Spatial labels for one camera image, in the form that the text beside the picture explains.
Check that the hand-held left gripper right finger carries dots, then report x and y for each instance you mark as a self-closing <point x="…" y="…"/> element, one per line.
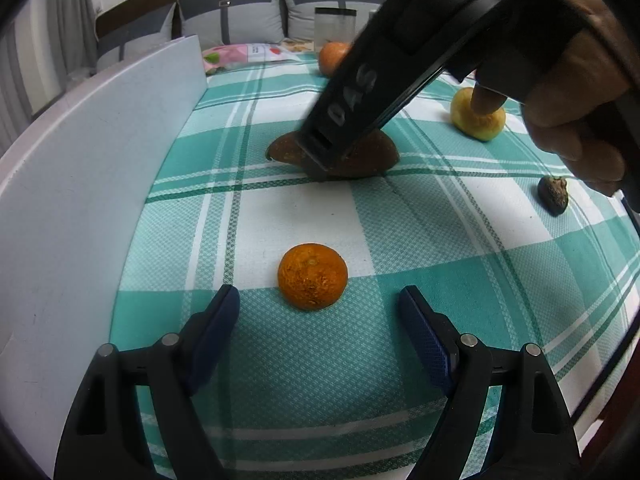
<point x="425" y="335"/>

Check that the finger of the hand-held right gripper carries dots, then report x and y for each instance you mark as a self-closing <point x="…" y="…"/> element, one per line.
<point x="350" y="100"/>

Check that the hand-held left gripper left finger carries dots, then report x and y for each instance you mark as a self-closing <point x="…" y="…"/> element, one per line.
<point x="215" y="330"/>

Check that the large orange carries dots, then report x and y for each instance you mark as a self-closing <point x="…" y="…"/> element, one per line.
<point x="330" y="60"/>

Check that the sweet potato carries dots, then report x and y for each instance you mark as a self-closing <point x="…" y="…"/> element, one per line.
<point x="380" y="156"/>

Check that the bright orange mandarin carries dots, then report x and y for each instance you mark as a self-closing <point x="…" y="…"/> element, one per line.
<point x="312" y="276"/>

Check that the yellow apple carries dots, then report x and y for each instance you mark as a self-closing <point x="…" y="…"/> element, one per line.
<point x="480" y="128"/>

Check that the white box with brown bottom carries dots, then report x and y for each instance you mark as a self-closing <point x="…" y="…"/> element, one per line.
<point x="100" y="185"/>

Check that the dark mangosteen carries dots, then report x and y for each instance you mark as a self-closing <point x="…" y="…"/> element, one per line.
<point x="553" y="195"/>

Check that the person's right hand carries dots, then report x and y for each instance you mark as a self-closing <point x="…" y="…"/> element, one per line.
<point x="585" y="100"/>

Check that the clear jar with black lid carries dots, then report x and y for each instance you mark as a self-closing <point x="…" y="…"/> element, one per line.
<point x="334" y="27"/>

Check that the teal checked tablecloth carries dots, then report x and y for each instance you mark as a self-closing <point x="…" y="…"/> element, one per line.
<point x="350" y="220"/>

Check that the pink printed packet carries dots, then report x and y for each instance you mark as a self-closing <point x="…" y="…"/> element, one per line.
<point x="235" y="55"/>

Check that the grey curtain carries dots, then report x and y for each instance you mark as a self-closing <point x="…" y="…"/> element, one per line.
<point x="22" y="75"/>

